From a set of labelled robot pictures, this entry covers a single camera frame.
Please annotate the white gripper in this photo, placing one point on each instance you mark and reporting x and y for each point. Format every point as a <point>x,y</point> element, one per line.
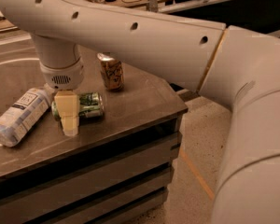
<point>62,77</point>

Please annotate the green soda can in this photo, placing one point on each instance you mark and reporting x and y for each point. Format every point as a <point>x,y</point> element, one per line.
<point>90,106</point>

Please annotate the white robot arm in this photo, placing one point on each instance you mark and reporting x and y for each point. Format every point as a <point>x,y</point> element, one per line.
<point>231,66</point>

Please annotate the orange soda can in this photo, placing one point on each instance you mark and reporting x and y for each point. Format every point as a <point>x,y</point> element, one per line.
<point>111,72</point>

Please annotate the clear plastic water bottle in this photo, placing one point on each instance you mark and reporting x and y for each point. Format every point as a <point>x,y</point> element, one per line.
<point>20,118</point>

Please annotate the dark counter cabinet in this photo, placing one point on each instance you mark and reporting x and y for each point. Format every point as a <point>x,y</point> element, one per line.
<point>116,168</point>

